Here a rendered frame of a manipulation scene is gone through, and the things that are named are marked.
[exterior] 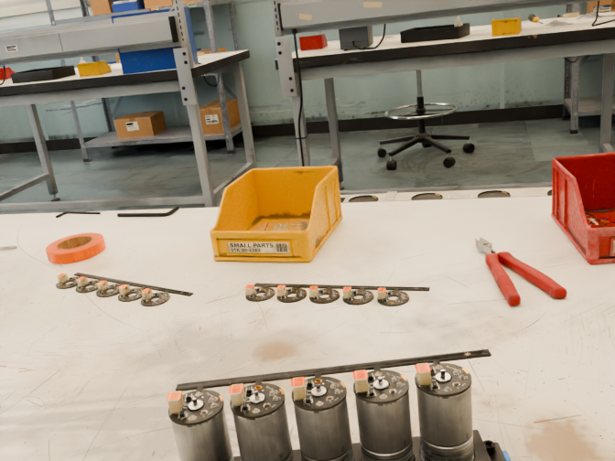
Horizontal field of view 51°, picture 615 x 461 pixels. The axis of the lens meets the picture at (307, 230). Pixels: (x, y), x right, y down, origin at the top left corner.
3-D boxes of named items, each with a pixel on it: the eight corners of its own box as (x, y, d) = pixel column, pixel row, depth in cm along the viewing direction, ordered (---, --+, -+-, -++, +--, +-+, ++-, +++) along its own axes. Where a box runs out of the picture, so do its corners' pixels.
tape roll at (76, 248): (39, 256, 70) (37, 245, 69) (91, 238, 73) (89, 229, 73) (61, 268, 65) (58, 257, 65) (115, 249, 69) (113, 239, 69)
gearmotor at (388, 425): (419, 490, 30) (412, 395, 28) (366, 496, 30) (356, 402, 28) (410, 455, 32) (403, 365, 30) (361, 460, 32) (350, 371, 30)
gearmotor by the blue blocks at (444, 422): (480, 484, 30) (477, 389, 28) (426, 489, 30) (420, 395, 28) (467, 448, 32) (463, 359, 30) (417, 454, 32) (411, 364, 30)
